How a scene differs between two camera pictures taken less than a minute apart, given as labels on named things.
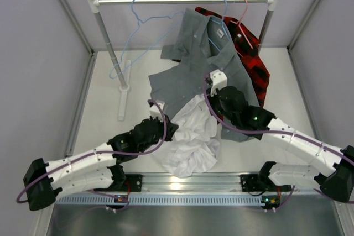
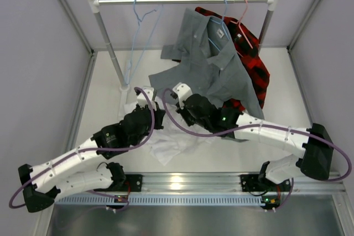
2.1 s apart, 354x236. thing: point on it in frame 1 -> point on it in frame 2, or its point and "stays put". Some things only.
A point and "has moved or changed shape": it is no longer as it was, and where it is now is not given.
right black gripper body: x=217 y=106 -> x=190 y=120
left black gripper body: x=159 y=135 -> x=141 y=136
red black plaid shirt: x=248 y=45 stays put
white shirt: x=194 y=147 has moved or changed shape
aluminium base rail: x=216 y=183 stays put
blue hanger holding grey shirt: x=220 y=22 stays put
